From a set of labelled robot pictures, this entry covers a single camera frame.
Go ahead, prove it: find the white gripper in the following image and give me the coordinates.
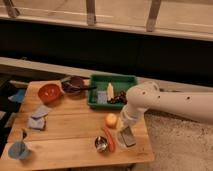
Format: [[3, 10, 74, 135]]
[[117, 105, 144, 130]]

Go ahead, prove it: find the grey rectangular eraser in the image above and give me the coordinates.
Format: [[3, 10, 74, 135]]
[[121, 127, 136, 147]]

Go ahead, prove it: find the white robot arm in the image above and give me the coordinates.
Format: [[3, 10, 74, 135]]
[[120, 82, 213, 128]]

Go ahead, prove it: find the white paper cup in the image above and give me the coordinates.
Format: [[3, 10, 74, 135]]
[[117, 129, 129, 148]]

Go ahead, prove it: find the small metal cup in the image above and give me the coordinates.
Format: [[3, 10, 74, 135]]
[[95, 136, 108, 152]]

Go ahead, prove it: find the blue plastic cup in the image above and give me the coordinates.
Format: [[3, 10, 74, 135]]
[[8, 141, 29, 160]]

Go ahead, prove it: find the dark grapes bunch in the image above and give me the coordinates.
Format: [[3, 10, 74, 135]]
[[109, 91, 127, 104]]

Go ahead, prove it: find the orange fruit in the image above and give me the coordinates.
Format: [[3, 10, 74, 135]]
[[105, 113, 118, 128]]

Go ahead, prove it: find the yellow banana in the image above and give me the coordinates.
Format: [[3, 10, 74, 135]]
[[107, 83, 114, 101]]

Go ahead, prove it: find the orange carrot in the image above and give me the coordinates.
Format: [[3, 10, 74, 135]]
[[102, 127, 115, 152]]

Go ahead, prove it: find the light blue sponge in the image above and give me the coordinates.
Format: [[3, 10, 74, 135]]
[[97, 91, 107, 104]]

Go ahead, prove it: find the green plastic tray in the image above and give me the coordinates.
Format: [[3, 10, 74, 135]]
[[87, 74, 138, 110]]

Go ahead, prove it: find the dark purple bowl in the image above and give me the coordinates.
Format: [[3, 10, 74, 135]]
[[61, 76, 84, 94]]

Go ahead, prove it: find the black spoon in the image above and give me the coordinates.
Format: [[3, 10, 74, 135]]
[[63, 86, 97, 93]]

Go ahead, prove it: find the wooden table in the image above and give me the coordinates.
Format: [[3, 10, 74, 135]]
[[0, 81, 154, 171]]

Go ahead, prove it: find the orange red bowl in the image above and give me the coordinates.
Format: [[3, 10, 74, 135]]
[[38, 83, 62, 104]]

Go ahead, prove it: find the upper grey blue cloth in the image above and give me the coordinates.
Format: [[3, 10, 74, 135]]
[[31, 105, 51, 119]]

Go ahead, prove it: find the grey blue cloth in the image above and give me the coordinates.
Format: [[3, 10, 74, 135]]
[[31, 105, 51, 119], [28, 118, 45, 130]]

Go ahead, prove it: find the lower grey blue cloth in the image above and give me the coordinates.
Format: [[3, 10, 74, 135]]
[[28, 118, 45, 130]]

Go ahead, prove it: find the blue cloth beside table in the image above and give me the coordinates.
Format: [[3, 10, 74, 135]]
[[9, 89, 26, 103]]

